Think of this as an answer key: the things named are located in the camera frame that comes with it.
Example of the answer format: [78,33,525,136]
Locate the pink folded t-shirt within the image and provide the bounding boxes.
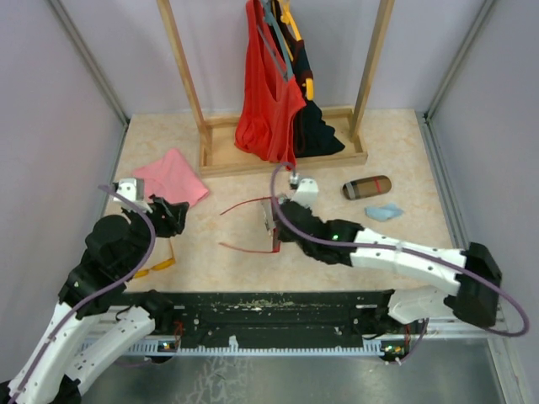
[132,148,209,207]

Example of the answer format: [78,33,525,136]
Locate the grey clothes hanger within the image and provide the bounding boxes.
[260,1,294,82]

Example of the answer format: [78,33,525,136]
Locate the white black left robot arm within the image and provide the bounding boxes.
[1,196,189,403]

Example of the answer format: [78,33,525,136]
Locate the red tank top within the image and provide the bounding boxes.
[234,0,307,171]

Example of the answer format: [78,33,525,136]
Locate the brown plaid glasses case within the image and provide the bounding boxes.
[342,175,392,200]

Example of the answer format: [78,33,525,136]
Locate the dark navy garment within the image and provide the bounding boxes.
[290,24,346,159]

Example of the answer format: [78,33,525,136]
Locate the yellow sunglasses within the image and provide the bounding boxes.
[134,238,176,279]

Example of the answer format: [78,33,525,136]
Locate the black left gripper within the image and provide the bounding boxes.
[121,195,190,276]

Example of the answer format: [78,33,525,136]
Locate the red sunglasses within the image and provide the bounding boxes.
[218,196,281,254]

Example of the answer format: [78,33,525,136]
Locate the yellow clothes hanger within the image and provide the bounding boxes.
[272,1,314,101]

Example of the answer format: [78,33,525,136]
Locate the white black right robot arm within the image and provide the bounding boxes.
[273,198,502,333]

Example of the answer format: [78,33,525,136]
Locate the map print glasses case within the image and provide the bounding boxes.
[260,197,279,245]

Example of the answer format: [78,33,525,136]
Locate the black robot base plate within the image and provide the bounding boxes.
[156,290,425,348]

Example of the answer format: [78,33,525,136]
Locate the wooden clothes rack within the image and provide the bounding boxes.
[157,1,394,177]

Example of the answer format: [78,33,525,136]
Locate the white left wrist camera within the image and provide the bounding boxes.
[114,178,145,202]

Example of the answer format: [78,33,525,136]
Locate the small light blue cloth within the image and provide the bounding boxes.
[365,204,403,222]

